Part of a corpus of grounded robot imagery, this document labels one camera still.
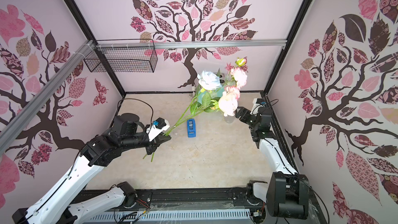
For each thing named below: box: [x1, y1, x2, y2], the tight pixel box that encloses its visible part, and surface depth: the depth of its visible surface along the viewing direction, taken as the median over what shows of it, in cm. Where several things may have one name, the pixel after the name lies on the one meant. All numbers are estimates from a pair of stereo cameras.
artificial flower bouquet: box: [142, 57, 249, 163], surface depth 50 cm
